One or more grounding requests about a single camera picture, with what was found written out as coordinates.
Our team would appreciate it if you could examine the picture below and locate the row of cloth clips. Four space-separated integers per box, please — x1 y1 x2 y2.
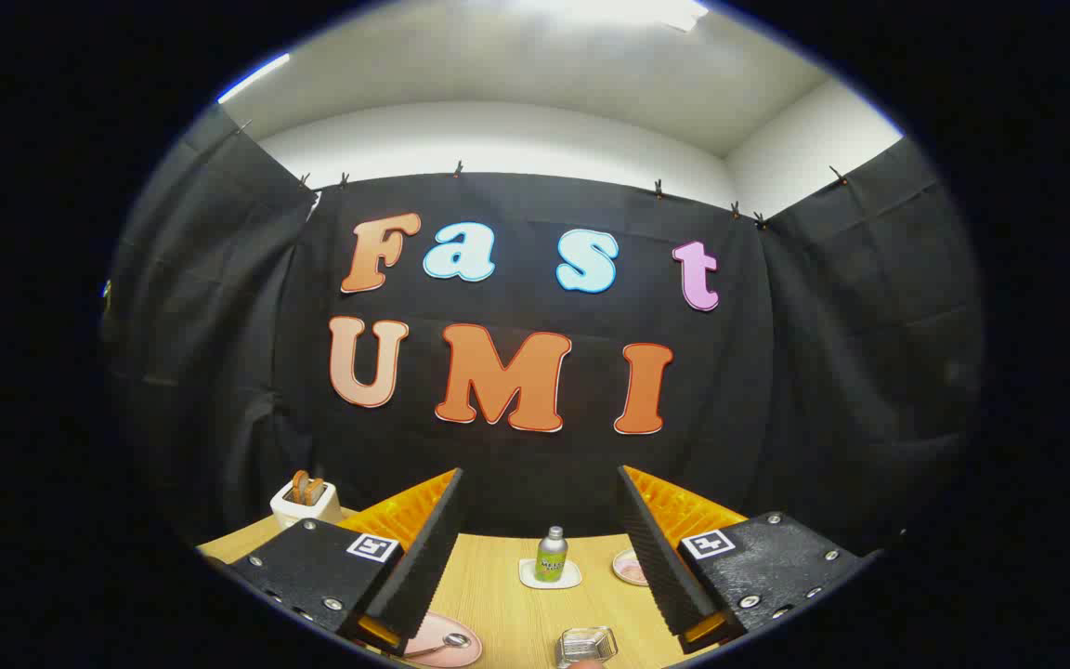
236 119 847 229

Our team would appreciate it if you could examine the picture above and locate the metal wire basket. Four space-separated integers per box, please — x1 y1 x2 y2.
555 625 620 668

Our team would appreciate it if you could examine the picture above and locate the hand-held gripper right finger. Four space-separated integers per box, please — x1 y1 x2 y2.
616 465 880 655

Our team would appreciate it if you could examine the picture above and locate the metal spoon with wooden handle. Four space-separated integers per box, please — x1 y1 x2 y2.
402 631 474 659

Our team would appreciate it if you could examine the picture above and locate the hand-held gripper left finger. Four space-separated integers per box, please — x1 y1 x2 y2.
203 467 464 657

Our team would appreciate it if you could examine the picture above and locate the white oval plate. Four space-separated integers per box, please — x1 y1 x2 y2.
611 548 652 587

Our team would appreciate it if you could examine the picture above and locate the ceiling light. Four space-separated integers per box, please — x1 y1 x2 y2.
216 52 293 105
535 0 711 33

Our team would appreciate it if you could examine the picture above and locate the green soda bottle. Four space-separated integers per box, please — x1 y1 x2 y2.
534 525 569 584

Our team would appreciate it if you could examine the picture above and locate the white toaster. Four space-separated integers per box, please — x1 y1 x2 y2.
269 479 343 531

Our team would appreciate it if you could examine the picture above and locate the pink round plate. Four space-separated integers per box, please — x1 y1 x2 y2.
402 610 484 668

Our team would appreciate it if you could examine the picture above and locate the white square coaster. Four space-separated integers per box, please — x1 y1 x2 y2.
518 556 583 591

